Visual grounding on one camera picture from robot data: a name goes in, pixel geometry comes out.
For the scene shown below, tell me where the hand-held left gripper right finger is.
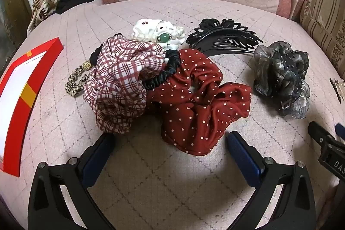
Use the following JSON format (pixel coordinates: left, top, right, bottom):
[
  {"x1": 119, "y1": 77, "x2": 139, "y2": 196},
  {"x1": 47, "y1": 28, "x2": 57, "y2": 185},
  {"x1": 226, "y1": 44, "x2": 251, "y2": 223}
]
[{"x1": 226, "y1": 131, "x2": 316, "y2": 230}]

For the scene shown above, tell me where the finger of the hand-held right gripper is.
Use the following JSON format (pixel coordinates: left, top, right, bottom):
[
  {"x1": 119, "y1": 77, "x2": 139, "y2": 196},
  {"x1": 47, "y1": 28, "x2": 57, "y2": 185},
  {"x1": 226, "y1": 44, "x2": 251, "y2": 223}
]
[
  {"x1": 308, "y1": 121, "x2": 340, "y2": 151},
  {"x1": 334, "y1": 124, "x2": 345, "y2": 140}
]

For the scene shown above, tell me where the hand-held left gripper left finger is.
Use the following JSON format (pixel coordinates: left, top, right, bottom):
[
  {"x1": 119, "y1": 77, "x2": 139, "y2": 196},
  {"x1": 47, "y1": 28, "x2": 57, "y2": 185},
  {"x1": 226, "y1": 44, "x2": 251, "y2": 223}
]
[{"x1": 28, "y1": 133, "x2": 116, "y2": 230}]

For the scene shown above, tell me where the red polka dot scrunchie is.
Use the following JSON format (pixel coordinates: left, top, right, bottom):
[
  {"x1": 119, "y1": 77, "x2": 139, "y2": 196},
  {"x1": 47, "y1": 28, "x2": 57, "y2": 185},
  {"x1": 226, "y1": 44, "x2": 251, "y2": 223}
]
[{"x1": 146, "y1": 48, "x2": 252, "y2": 156}]

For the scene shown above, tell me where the grey organza scrunchie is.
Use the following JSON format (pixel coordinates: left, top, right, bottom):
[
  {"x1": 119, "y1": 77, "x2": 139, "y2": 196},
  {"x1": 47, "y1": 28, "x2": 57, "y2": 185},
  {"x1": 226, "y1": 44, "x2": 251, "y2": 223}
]
[{"x1": 253, "y1": 41, "x2": 311, "y2": 119}]

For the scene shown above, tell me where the leopard print scrunchie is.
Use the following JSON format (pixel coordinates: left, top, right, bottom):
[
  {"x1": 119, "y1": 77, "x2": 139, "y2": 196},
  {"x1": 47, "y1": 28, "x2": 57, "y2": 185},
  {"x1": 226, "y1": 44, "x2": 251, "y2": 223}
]
[{"x1": 65, "y1": 67, "x2": 89, "y2": 98}]

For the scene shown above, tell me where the red gift box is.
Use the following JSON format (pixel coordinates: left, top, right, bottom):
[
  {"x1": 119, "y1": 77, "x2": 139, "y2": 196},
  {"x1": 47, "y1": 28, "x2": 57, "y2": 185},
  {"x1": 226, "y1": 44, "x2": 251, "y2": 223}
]
[{"x1": 0, "y1": 37, "x2": 64, "y2": 178}]

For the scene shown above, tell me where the red plaid scrunchie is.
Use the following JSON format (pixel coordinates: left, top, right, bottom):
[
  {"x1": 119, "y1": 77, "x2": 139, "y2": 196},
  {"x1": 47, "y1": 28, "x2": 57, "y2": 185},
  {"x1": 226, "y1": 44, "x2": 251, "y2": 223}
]
[{"x1": 83, "y1": 36, "x2": 166, "y2": 135}]

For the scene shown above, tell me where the gold bead hair tie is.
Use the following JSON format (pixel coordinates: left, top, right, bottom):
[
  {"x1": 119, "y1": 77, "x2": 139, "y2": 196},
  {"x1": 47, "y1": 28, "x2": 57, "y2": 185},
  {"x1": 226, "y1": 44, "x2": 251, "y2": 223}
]
[{"x1": 81, "y1": 43, "x2": 108, "y2": 71}]

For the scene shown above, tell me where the black satin scrunchie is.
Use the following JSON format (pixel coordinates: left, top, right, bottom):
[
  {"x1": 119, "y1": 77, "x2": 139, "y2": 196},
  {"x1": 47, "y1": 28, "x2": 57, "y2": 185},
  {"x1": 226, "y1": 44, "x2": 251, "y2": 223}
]
[{"x1": 141, "y1": 49, "x2": 185, "y2": 91}]

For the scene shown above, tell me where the black hair comb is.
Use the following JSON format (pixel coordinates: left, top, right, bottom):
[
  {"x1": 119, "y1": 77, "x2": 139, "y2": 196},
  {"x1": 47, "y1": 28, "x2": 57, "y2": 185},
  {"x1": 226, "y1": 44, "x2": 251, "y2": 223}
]
[{"x1": 185, "y1": 18, "x2": 263, "y2": 58}]

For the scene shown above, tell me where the white dotted scrunchie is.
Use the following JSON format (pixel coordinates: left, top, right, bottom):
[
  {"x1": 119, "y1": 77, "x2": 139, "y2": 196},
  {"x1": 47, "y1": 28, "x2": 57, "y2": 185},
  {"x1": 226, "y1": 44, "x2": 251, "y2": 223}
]
[{"x1": 132, "y1": 18, "x2": 186, "y2": 51}]

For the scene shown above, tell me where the small metal hair clip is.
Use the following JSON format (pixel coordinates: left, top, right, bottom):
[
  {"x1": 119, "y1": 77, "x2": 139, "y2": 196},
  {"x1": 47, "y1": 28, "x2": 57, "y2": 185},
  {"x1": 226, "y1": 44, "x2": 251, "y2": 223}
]
[{"x1": 329, "y1": 78, "x2": 345, "y2": 102}]

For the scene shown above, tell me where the brown striped cushion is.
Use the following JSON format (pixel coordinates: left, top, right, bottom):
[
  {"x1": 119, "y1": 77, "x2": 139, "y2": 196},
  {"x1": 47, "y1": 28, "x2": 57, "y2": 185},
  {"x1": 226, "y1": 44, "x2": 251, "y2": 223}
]
[{"x1": 292, "y1": 0, "x2": 345, "y2": 74}]

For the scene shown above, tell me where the wooden cabinet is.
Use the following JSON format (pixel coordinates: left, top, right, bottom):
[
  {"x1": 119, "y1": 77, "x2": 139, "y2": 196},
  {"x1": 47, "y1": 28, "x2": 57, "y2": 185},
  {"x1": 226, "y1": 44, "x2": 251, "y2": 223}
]
[{"x1": 0, "y1": 0, "x2": 35, "y2": 63}]

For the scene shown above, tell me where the pearl bracelet with green bead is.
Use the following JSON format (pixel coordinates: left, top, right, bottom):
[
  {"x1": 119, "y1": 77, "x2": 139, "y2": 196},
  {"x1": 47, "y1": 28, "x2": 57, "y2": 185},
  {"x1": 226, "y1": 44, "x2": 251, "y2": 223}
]
[{"x1": 131, "y1": 26, "x2": 186, "y2": 43}]

